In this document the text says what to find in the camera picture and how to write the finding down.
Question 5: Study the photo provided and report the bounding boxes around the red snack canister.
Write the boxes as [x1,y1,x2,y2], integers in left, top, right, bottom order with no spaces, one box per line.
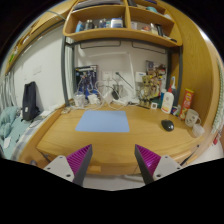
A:
[179,88,194,120]

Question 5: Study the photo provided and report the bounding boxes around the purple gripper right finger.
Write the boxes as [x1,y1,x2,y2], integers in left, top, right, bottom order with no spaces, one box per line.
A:
[134,144,183,185]

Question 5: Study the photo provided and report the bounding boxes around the wooden wall shelf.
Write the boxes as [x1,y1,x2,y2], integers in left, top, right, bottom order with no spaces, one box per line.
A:
[63,0,182,48]

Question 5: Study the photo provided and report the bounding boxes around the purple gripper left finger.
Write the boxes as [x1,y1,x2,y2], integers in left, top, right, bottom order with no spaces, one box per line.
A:
[43,143,93,187]

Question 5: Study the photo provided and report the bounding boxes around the blue robot model box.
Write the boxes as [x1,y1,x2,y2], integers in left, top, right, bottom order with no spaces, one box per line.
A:
[75,65,98,97]

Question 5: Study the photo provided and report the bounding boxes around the black computer mouse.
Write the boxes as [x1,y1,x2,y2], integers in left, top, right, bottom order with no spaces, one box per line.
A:
[161,119,174,132]

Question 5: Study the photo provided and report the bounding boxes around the clear plastic cup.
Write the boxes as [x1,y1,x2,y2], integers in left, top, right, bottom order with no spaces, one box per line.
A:
[192,124,205,137]

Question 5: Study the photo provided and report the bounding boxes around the teal bedding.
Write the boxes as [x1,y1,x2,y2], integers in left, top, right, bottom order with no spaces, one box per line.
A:
[0,106,21,140]

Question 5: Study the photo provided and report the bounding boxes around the clear plastic jar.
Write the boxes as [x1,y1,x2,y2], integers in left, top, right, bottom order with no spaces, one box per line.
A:
[74,94,85,108]

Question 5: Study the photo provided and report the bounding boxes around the white power adapter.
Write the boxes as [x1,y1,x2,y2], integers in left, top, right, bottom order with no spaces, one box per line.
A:
[103,92,113,104]

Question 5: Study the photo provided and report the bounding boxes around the blue mouse pad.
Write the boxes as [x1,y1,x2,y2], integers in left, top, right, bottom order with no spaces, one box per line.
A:
[75,111,130,133]

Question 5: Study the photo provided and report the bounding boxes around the white mug with print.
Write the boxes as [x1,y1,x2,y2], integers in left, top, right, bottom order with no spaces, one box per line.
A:
[185,109,201,127]

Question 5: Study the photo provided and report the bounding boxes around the white lotion bottle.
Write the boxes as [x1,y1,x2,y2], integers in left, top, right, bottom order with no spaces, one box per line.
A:
[161,88,174,114]

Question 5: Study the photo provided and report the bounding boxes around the Groot figurine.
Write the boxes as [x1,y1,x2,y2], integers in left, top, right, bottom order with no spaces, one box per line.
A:
[140,76,152,108]

